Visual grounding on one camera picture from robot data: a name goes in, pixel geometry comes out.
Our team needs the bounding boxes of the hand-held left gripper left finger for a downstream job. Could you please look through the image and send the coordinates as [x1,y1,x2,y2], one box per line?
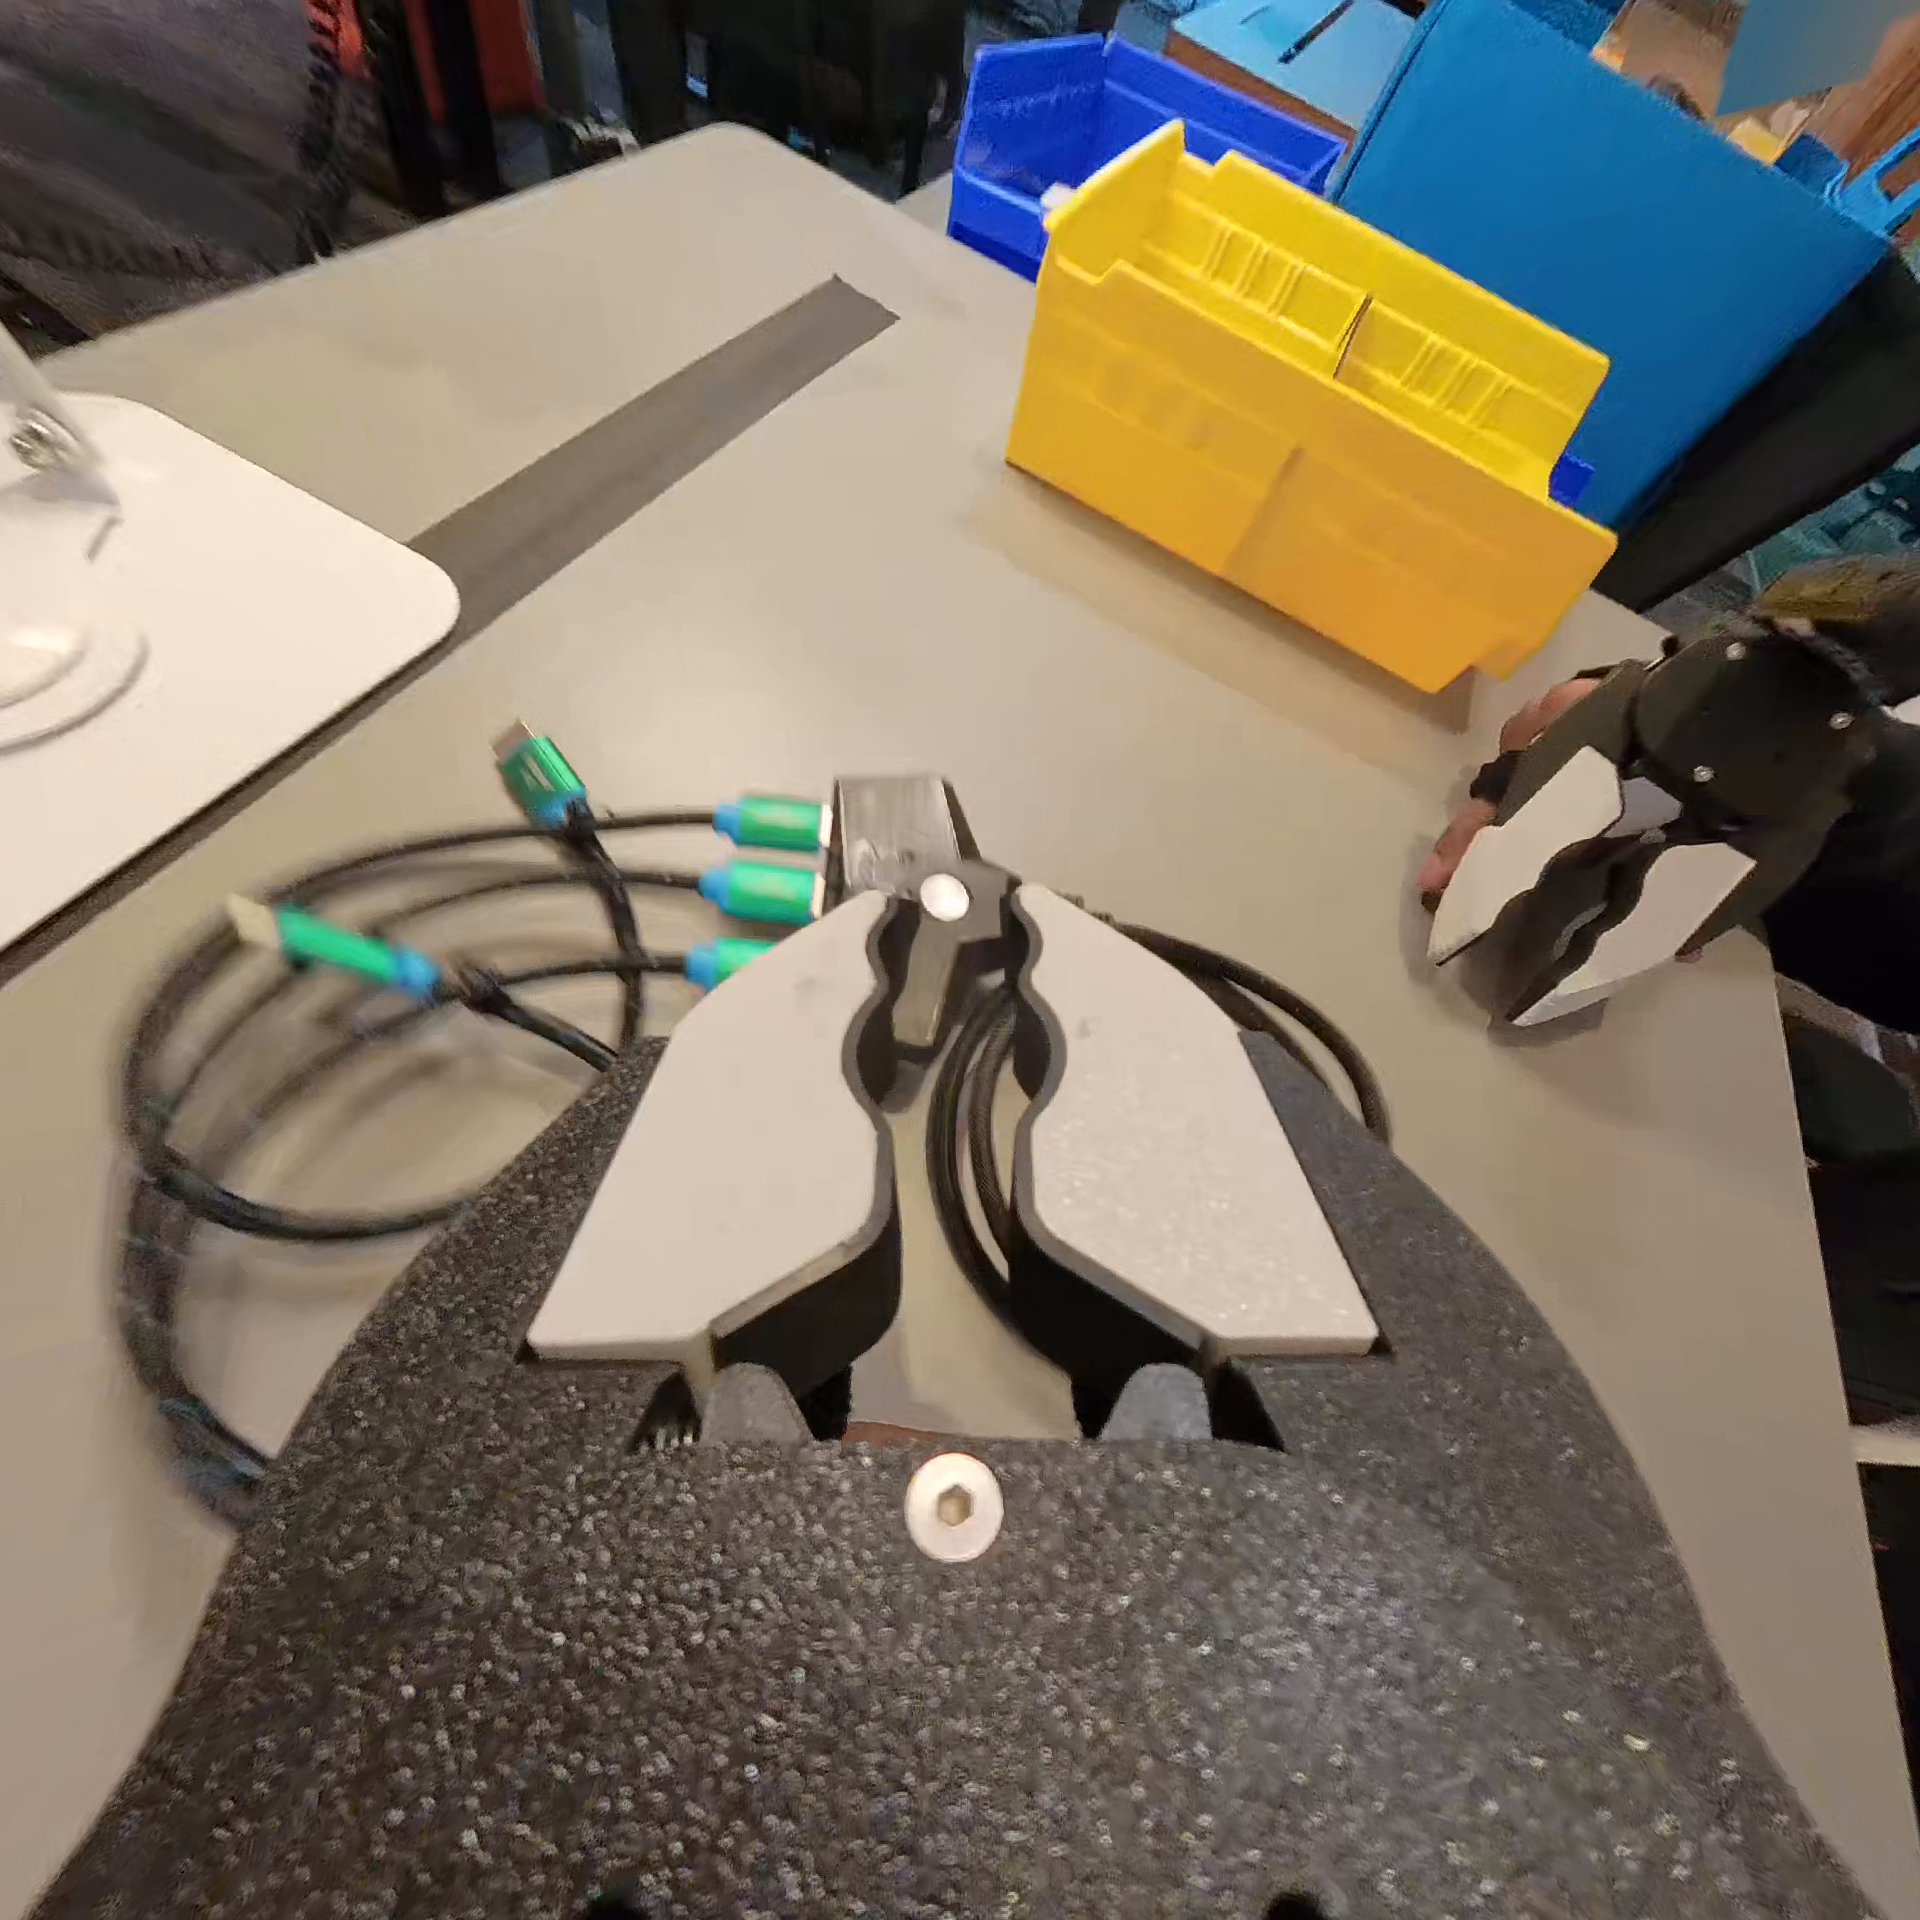
[529,892,902,1420]

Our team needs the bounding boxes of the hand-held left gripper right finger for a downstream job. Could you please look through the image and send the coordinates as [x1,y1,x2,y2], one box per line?
[1006,884,1384,1412]

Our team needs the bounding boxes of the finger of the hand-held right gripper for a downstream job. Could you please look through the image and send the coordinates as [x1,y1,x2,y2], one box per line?
[1492,836,1761,1033]
[1425,743,1653,970]

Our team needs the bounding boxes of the black braided cable green plugs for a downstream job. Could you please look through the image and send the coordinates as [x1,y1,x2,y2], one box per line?
[129,720,834,1248]
[150,856,828,1248]
[120,934,781,1518]

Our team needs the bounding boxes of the grey metal port hub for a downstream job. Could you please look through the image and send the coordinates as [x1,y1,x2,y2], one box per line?
[829,772,1022,1052]

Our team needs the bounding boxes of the person's right hand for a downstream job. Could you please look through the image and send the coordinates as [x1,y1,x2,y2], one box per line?
[1421,679,1605,911]

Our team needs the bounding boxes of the blue plastic board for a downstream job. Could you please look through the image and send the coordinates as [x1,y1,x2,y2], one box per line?
[1329,0,1896,530]

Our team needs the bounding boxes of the yellow plastic bin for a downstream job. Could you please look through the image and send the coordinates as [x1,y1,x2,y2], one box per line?
[1006,119,1619,696]

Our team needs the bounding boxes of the dark grey tape strip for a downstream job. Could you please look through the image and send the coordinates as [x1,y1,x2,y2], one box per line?
[406,274,902,624]

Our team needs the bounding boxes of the blue plastic bin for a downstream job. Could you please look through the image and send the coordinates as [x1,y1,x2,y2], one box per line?
[948,32,1347,283]

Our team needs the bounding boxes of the dark grey fabric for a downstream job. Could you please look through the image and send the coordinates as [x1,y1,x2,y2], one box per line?
[0,0,401,355]

